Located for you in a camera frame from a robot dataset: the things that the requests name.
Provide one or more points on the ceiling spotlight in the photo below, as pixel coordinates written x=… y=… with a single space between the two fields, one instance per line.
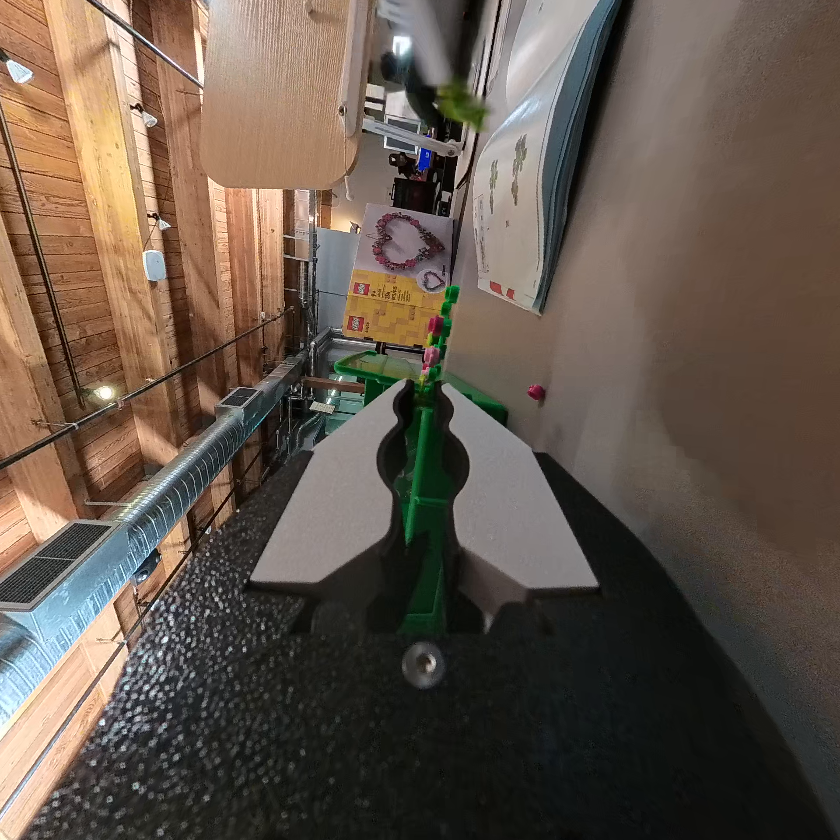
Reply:
x=102 y=392
x=161 y=223
x=19 y=71
x=148 y=118

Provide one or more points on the silver ventilation duct with grilles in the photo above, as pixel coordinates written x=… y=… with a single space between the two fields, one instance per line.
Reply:
x=184 y=472

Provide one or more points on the open instruction booklet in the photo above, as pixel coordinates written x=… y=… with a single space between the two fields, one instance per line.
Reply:
x=525 y=216

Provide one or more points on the small pink lego piece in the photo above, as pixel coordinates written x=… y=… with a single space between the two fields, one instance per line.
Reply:
x=535 y=392

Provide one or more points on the round silver duct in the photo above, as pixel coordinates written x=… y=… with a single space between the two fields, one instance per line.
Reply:
x=303 y=282

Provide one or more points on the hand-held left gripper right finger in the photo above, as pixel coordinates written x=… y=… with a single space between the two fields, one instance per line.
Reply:
x=518 y=518

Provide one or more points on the yellow lego box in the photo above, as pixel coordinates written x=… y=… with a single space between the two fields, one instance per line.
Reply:
x=400 y=308

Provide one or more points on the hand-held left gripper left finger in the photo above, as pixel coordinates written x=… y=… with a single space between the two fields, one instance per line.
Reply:
x=328 y=505

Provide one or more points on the green lego flower assembly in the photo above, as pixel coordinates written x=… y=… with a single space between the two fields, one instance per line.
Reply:
x=426 y=525

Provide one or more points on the wooden chair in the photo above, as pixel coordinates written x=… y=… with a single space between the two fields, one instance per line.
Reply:
x=275 y=98

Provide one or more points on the large green plastic bin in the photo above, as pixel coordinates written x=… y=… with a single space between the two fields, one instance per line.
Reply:
x=482 y=407

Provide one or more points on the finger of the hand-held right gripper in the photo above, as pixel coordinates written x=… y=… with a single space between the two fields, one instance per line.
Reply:
x=426 y=39

